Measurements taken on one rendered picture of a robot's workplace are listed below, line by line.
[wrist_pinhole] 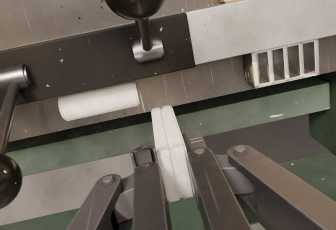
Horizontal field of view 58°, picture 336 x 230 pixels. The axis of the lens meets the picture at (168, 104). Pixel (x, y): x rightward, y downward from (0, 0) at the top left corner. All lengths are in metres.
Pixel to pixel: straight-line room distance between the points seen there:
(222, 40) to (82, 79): 0.13
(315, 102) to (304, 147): 1.64
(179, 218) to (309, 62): 0.24
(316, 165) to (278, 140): 1.72
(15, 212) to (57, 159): 2.74
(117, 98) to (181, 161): 0.17
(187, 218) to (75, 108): 0.19
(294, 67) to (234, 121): 0.12
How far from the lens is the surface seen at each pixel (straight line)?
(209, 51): 0.30
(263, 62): 0.34
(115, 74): 0.28
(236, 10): 0.30
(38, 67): 0.29
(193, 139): 0.17
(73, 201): 3.32
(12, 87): 0.29
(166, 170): 0.15
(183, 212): 0.41
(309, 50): 0.36
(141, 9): 0.17
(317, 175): 0.46
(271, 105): 0.43
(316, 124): 0.52
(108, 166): 3.28
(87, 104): 0.31
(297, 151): 2.14
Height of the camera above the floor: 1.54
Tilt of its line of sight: 30 degrees down
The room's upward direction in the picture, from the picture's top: 113 degrees counter-clockwise
